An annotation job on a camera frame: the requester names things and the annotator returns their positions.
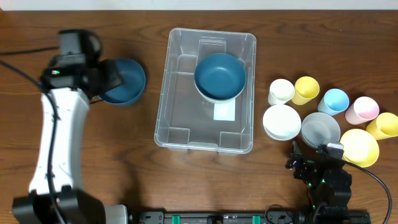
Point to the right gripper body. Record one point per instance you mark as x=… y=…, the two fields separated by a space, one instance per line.
x=304 y=160

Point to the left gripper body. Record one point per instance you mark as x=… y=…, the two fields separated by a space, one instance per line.
x=112 y=76

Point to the dark blue bowl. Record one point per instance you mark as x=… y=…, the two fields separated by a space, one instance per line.
x=133 y=87
x=219 y=66

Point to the white small bowl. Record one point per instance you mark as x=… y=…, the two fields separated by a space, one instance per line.
x=281 y=122

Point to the grey small bowl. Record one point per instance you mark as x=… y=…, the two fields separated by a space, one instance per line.
x=319 y=127

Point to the yellow small bowl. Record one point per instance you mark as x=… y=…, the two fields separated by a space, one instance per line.
x=360 y=147

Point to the light blue cup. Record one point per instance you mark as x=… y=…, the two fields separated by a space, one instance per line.
x=333 y=102

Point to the pink cup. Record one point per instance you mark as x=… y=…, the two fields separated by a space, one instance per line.
x=362 y=110

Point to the yellow cup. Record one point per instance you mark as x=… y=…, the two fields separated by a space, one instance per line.
x=306 y=89
x=384 y=126

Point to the beige bowl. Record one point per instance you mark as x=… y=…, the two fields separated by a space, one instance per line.
x=220 y=91

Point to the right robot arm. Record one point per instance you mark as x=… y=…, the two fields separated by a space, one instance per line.
x=329 y=185

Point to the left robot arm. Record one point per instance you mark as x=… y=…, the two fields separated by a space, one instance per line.
x=56 y=192

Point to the white label in bin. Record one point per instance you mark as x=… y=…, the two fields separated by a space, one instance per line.
x=224 y=111

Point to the clear plastic storage bin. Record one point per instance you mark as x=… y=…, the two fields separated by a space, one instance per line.
x=184 y=118

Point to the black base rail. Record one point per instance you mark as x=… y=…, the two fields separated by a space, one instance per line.
x=270 y=216

